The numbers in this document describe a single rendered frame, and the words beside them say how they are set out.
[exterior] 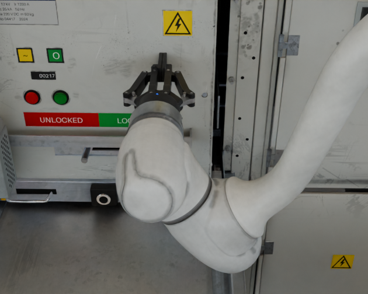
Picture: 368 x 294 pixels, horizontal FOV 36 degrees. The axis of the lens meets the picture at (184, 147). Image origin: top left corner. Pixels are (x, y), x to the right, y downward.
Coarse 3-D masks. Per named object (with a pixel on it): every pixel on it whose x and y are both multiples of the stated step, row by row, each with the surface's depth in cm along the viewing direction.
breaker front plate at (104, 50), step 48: (96, 0) 106; (144, 0) 106; (192, 0) 106; (0, 48) 112; (96, 48) 112; (144, 48) 111; (192, 48) 111; (0, 96) 118; (48, 96) 118; (96, 96) 118; (192, 144) 124
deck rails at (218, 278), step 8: (224, 176) 132; (0, 208) 133; (0, 216) 131; (216, 272) 116; (216, 280) 114; (224, 280) 114; (232, 280) 106; (216, 288) 113; (224, 288) 113; (232, 288) 104
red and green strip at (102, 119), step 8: (24, 112) 120; (32, 120) 121; (40, 120) 121; (48, 120) 121; (56, 120) 121; (64, 120) 121; (72, 120) 121; (80, 120) 121; (88, 120) 121; (96, 120) 121; (104, 120) 121; (112, 120) 121; (120, 120) 121; (128, 120) 121
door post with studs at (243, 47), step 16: (240, 0) 120; (256, 0) 119; (240, 16) 122; (256, 16) 121; (240, 32) 123; (256, 32) 123; (240, 48) 126; (256, 48) 126; (240, 64) 128; (256, 64) 128; (240, 80) 130; (240, 96) 132; (240, 112) 135; (224, 128) 138; (240, 128) 138; (224, 144) 141; (240, 144) 140; (224, 160) 144; (240, 160) 143; (240, 176) 146
